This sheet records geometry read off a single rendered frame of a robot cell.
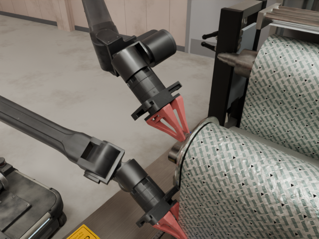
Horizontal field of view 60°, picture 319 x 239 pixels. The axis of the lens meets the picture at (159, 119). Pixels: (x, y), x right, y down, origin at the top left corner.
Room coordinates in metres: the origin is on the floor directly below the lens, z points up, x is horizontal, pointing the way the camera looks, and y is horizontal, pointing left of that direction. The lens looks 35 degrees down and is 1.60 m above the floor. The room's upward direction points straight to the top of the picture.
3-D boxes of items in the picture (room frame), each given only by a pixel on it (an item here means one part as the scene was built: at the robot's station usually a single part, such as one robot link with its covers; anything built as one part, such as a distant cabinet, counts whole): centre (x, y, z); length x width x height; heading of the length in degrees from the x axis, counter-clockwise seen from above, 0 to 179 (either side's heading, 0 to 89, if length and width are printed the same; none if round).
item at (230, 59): (0.63, -0.17, 1.34); 0.06 x 0.03 x 0.03; 51
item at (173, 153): (0.46, -0.04, 1.18); 0.04 x 0.02 x 0.04; 141
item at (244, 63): (0.59, -0.22, 1.34); 0.06 x 0.06 x 0.06; 51
